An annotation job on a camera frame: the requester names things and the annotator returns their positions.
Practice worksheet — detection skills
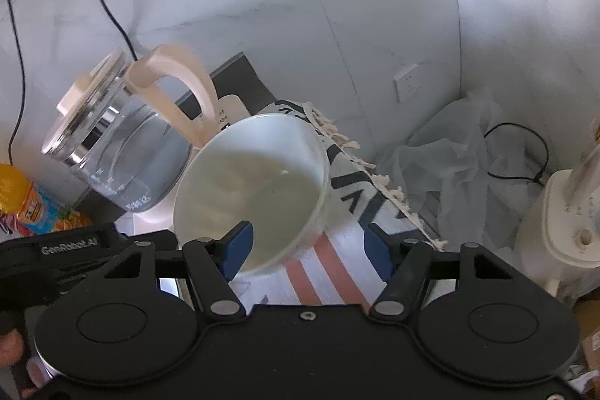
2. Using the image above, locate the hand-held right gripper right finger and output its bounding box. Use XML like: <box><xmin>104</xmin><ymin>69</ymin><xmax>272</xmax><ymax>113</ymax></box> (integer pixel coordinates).
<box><xmin>364</xmin><ymin>222</ymin><xmax>516</xmax><ymax>320</ymax></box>

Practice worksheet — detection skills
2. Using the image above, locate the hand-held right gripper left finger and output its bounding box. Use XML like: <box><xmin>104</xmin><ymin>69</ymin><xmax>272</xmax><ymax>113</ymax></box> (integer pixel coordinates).
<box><xmin>100</xmin><ymin>220</ymin><xmax>254</xmax><ymax>320</ymax></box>

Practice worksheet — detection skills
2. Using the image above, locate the white ceramic bowl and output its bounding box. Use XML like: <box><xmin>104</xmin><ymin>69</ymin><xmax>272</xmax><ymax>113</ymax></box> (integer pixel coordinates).
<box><xmin>172</xmin><ymin>113</ymin><xmax>331</xmax><ymax>279</ymax></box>

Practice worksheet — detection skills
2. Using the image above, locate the person's left hand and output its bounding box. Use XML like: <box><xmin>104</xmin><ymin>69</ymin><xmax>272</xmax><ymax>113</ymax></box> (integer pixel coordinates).
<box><xmin>0</xmin><ymin>329</ymin><xmax>50</xmax><ymax>398</ymax></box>

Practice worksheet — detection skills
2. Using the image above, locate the patterned fringed tablecloth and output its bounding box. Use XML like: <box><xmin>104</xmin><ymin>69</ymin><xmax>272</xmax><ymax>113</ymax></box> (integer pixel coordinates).
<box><xmin>229</xmin><ymin>100</ymin><xmax>447</xmax><ymax>308</ymax></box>

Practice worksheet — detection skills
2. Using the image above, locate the orange juice bottle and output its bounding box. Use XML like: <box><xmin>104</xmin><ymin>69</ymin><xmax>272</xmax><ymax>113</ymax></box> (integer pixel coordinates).
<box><xmin>0</xmin><ymin>163</ymin><xmax>92</xmax><ymax>238</ymax></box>

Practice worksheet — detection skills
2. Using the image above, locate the translucent white plastic sheet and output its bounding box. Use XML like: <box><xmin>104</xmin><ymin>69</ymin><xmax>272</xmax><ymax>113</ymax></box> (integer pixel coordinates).
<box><xmin>375</xmin><ymin>90</ymin><xmax>551</xmax><ymax>244</ymax></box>

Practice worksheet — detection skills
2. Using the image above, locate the white standing appliance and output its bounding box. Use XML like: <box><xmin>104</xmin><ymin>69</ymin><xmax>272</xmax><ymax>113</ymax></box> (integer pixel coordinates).
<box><xmin>518</xmin><ymin>119</ymin><xmax>600</xmax><ymax>304</ymax></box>

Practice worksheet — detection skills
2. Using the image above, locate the cardboard box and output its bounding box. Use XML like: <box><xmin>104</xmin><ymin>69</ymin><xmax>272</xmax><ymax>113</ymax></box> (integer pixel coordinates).
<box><xmin>569</xmin><ymin>297</ymin><xmax>600</xmax><ymax>384</ymax></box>

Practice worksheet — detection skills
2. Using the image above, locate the glass kettle with cream handle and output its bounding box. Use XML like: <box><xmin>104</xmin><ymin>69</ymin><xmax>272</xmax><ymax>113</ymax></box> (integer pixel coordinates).
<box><xmin>41</xmin><ymin>44</ymin><xmax>221</xmax><ymax>212</ymax></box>

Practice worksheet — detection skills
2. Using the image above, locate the white wall socket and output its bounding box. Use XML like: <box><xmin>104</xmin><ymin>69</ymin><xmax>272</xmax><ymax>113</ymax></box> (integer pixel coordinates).
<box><xmin>393</xmin><ymin>63</ymin><xmax>421</xmax><ymax>103</ymax></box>

